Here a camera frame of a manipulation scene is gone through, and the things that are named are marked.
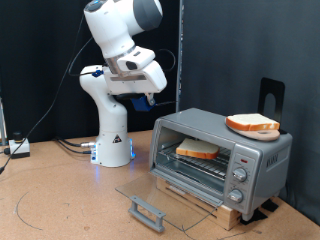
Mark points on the silver oven knob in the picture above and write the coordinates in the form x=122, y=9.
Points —
x=240, y=174
x=235, y=195

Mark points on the grey curtain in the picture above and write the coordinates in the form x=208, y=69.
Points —
x=250, y=40

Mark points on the white bread slice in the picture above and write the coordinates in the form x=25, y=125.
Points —
x=253, y=121
x=196, y=149

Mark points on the black foam pad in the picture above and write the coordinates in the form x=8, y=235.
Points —
x=270, y=205
x=255, y=216

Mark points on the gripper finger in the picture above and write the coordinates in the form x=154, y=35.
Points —
x=150, y=99

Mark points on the white power box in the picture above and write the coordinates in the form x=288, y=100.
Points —
x=19, y=148

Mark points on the black curtain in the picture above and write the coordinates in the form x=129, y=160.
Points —
x=33, y=50

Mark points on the black metal bookend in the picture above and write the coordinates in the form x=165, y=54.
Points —
x=271, y=86

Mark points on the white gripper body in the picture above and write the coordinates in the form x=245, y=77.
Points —
x=133, y=85

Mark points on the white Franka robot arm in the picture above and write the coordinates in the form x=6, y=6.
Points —
x=111, y=133

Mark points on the metal frame bar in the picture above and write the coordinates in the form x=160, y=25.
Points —
x=2, y=123

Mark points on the slotted wooden block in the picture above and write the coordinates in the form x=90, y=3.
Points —
x=230, y=216

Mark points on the silver toaster oven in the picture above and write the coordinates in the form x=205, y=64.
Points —
x=266, y=156

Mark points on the vertical metal pole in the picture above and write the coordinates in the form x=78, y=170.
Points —
x=180, y=50

